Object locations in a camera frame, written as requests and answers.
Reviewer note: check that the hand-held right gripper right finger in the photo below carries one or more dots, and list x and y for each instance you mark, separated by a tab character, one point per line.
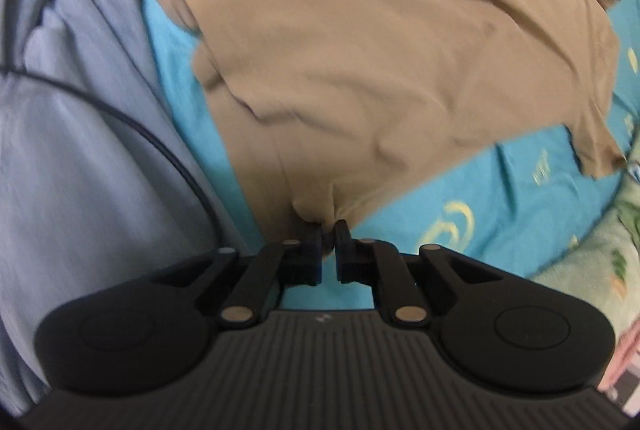
342	260

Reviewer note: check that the pink fuzzy blanket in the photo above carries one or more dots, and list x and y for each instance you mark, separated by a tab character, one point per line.
625	352

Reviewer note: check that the light blue garment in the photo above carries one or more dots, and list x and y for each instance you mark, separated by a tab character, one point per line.
75	185

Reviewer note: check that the tan shirt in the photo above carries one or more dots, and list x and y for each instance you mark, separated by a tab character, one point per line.
375	60

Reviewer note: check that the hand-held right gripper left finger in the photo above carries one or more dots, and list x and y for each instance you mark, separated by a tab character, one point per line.
312	260

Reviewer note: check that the green printed blanket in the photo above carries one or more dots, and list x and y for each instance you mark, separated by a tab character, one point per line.
600	260

